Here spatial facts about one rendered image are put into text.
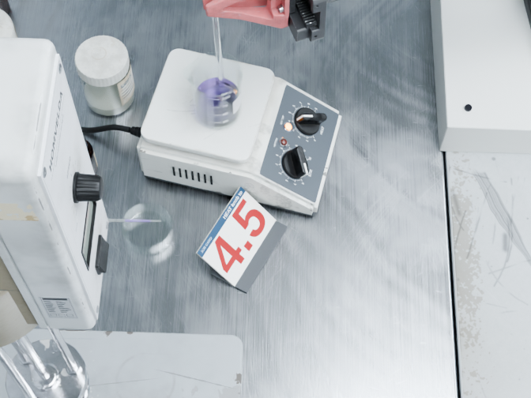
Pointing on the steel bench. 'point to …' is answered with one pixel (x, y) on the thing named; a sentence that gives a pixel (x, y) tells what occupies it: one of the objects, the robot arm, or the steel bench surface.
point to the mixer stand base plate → (152, 363)
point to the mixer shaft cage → (45, 369)
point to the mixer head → (46, 199)
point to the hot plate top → (236, 134)
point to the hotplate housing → (181, 174)
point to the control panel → (314, 143)
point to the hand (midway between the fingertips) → (212, 5)
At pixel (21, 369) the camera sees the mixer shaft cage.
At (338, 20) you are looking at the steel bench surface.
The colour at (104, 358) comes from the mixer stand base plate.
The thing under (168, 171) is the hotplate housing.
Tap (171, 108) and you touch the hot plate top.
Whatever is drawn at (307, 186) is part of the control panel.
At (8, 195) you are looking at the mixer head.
